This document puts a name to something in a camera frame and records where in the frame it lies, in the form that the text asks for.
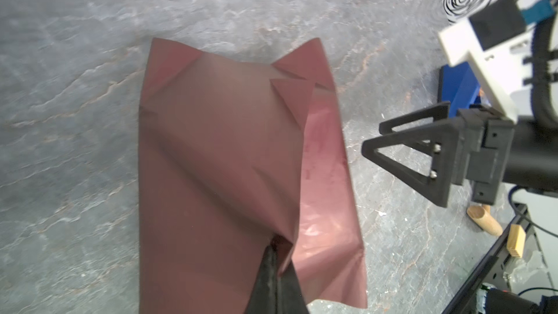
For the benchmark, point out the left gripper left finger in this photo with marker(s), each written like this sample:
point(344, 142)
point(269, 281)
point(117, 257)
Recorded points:
point(264, 295)

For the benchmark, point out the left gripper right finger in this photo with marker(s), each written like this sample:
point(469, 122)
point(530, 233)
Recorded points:
point(289, 294)

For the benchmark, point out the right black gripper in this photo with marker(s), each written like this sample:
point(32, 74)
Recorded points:
point(423, 156)

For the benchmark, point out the red wrapping paper sheet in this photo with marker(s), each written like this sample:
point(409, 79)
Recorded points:
point(234, 157)

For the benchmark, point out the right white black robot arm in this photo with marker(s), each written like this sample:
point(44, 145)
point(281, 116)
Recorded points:
point(532, 161)

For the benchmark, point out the blue tape dispenser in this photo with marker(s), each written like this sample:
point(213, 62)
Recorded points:
point(458, 86)

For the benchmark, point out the wooden mallet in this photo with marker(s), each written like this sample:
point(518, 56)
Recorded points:
point(481, 215)

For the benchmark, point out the small wooden block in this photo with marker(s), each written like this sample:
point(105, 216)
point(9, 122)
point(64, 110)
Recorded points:
point(516, 241)

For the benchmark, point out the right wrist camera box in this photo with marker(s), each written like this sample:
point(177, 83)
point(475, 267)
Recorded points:
point(488, 48)

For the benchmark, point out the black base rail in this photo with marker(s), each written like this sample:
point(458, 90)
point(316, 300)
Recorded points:
point(490, 270)

